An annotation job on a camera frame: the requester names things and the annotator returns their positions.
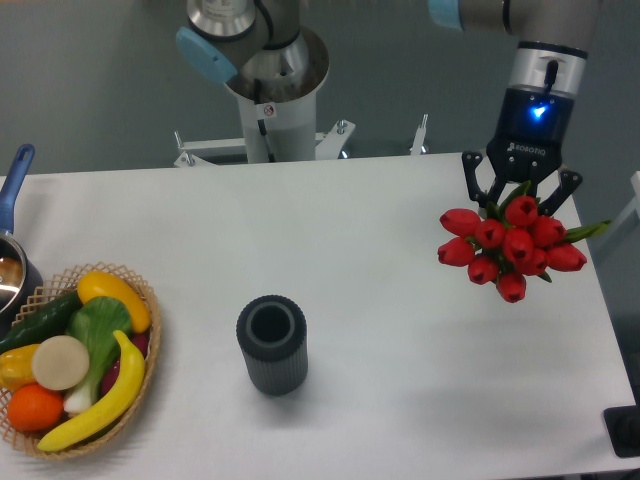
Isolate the yellow squash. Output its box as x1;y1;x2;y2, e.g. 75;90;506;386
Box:
76;271;152;335

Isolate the yellow banana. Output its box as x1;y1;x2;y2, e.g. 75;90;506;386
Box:
37;330;145;453

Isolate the black device at edge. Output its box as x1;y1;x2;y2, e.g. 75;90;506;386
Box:
603;405;639;458

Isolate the dark grey ribbed vase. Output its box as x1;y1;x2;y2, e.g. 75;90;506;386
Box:
236;295;308;396

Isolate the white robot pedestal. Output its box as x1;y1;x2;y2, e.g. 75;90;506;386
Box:
172;74;430;168

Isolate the woven wicker basket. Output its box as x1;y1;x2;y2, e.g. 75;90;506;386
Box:
1;262;161;461

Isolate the blue handled saucepan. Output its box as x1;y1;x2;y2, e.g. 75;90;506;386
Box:
1;144;43;338

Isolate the orange fruit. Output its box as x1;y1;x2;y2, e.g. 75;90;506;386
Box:
7;383;63;432

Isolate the red tulip bouquet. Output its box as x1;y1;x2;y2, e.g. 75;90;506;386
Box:
437;182;610;303

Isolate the yellow bell pepper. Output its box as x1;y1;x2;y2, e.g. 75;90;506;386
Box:
1;344;40;391

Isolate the green bok choy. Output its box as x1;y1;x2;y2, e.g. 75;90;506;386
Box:
64;296;132;417

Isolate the purple vegetable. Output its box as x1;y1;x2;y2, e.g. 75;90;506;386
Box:
100;333;149;396

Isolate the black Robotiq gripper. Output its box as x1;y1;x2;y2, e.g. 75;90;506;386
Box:
461;41;586;217

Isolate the white frame at right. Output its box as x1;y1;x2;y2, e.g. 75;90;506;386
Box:
592;171;639;263

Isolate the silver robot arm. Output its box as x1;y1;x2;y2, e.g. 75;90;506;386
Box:
176;1;601;215

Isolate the green cucumber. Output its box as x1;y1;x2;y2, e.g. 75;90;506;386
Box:
1;291;82;354

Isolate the beige round disc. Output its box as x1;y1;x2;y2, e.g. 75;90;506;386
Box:
31;335;90;391

